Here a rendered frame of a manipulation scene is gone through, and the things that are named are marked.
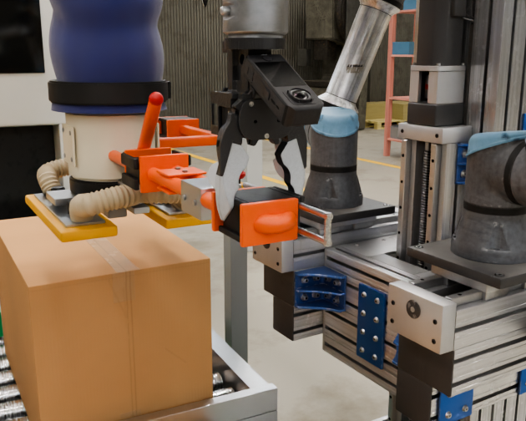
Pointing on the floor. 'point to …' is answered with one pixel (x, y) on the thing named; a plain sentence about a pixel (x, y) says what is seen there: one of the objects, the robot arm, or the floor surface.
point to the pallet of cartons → (376, 109)
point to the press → (330, 43)
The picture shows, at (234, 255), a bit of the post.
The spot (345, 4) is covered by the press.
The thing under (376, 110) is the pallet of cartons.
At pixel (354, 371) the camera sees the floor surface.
